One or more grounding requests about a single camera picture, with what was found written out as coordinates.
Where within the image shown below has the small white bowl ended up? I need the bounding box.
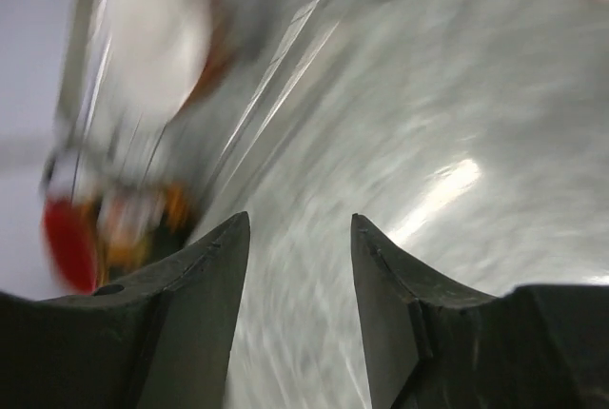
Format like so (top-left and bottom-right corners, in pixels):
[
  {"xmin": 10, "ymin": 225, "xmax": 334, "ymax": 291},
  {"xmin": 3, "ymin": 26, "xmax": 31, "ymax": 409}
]
[{"xmin": 63, "ymin": 0, "xmax": 239, "ymax": 169}]

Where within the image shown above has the red and black mug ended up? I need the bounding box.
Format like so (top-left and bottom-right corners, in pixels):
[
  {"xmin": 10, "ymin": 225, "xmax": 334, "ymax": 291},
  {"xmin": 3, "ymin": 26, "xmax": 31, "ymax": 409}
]
[{"xmin": 41, "ymin": 184, "xmax": 201, "ymax": 294}]

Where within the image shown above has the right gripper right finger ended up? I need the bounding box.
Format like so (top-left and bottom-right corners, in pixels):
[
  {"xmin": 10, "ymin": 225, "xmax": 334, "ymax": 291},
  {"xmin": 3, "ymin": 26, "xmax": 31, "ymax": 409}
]
[{"xmin": 351, "ymin": 214, "xmax": 608, "ymax": 408}]

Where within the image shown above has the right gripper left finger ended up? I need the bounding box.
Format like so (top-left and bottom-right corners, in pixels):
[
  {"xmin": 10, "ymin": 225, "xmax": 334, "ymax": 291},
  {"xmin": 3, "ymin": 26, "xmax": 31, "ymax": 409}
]
[{"xmin": 1, "ymin": 212, "xmax": 250, "ymax": 408}]

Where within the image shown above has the steel dish rack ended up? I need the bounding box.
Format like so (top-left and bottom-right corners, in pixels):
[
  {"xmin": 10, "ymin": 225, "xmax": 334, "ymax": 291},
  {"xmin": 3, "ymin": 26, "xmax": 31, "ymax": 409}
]
[{"xmin": 40, "ymin": 0, "xmax": 385, "ymax": 226}]

